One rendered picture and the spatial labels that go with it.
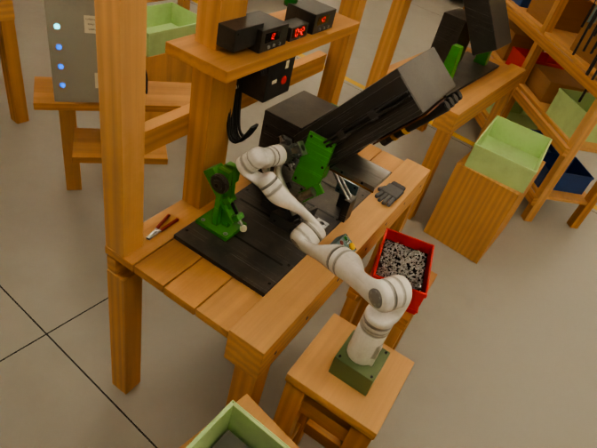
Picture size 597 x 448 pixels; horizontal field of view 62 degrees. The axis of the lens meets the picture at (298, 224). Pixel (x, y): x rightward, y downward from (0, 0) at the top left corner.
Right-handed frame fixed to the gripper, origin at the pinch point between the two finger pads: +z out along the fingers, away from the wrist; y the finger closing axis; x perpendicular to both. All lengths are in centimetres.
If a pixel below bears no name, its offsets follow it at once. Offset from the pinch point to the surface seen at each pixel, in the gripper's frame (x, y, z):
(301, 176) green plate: 3.2, -9.9, 2.9
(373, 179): -17.8, -20.4, 19.7
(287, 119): 4.0, 13.1, 8.8
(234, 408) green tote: 3, -62, -74
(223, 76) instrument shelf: -6.2, 26.1, -39.0
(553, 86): -79, -9, 309
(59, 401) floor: 127, -67, -48
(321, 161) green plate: -6.9, -7.0, 3.0
